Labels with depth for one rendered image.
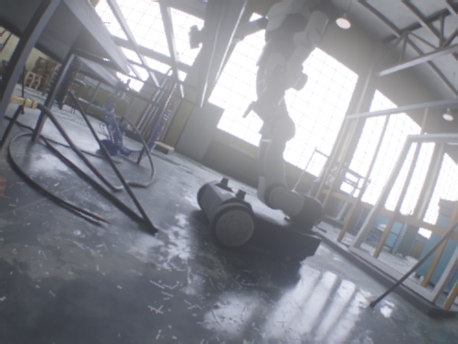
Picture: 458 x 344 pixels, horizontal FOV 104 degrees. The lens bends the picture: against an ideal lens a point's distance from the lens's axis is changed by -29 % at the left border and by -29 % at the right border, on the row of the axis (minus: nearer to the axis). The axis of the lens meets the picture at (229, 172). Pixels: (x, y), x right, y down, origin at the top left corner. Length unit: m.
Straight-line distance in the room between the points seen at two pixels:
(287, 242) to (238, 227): 0.29
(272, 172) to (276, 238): 0.34
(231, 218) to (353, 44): 11.24
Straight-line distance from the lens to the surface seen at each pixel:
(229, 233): 1.06
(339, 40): 11.54
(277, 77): 1.11
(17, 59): 0.68
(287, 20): 1.40
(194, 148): 8.20
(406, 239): 8.88
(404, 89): 13.39
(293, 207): 1.32
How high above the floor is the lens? 0.32
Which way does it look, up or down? 1 degrees down
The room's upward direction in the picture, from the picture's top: 25 degrees clockwise
